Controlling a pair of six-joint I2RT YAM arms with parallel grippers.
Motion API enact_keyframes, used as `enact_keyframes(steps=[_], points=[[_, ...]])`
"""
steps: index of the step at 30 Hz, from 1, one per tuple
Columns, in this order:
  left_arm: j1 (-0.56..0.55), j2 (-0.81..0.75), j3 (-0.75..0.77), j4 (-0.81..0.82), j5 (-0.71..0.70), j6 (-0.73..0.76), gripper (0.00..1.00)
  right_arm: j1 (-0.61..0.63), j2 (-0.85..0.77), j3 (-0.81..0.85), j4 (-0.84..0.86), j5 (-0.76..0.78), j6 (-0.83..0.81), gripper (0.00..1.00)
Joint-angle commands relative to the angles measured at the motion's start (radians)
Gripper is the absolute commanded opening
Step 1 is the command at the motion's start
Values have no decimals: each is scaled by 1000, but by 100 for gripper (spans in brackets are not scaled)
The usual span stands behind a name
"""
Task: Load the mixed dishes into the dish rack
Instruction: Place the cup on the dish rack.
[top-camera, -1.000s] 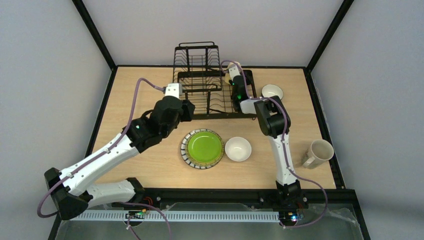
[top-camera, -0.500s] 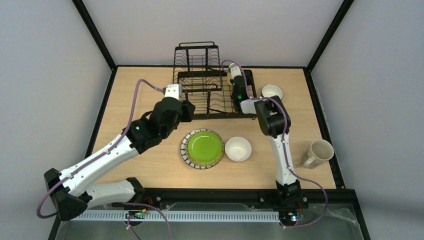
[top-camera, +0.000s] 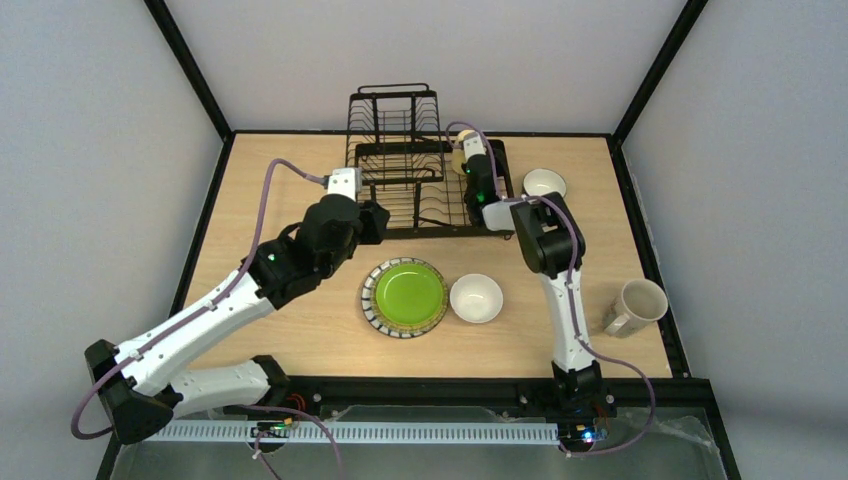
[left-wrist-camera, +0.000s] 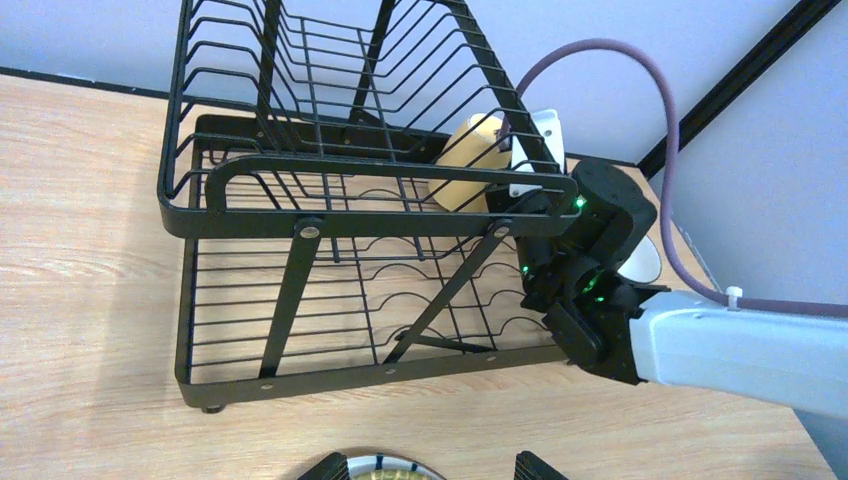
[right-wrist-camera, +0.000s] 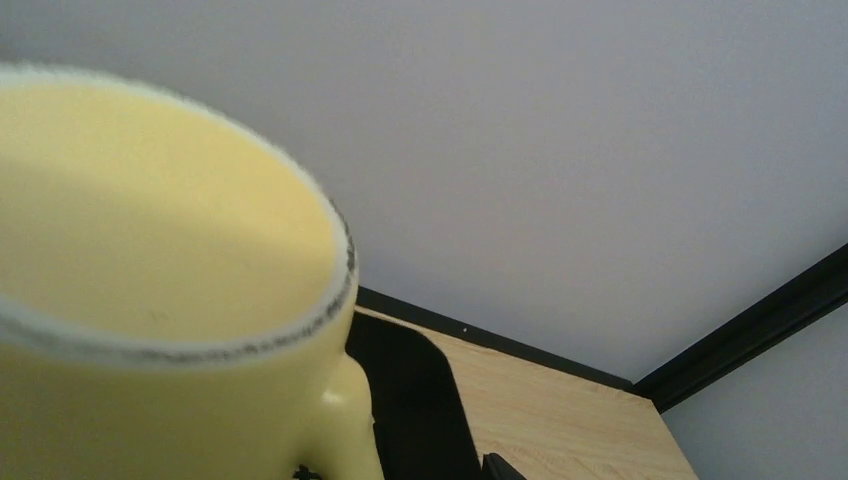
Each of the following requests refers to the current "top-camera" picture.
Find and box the yellow mug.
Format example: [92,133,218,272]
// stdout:
[450,129,477,177]

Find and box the teal patterned white bowl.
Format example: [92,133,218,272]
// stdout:
[522,168,567,197]

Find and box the plain white bowl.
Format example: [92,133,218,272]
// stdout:
[449,273,504,324]

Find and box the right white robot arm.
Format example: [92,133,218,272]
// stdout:
[460,153,606,416]

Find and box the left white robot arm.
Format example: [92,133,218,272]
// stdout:
[85,194,390,445]

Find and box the green plate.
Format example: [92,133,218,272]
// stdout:
[374,262,447,332]

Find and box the blue striped white plate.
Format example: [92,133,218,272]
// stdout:
[360,257,448,339]

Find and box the beige mug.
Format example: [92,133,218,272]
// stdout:
[602,279,669,338]

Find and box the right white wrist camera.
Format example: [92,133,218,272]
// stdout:
[461,132,488,161]

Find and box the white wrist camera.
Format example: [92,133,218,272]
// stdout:
[326,167,362,202]
[461,132,488,161]

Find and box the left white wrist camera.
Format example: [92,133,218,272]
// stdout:
[326,167,362,202]

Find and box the black wire dish rack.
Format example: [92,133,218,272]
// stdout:
[346,82,491,240]

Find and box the white slotted cable duct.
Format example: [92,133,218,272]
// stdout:
[148,420,559,446]

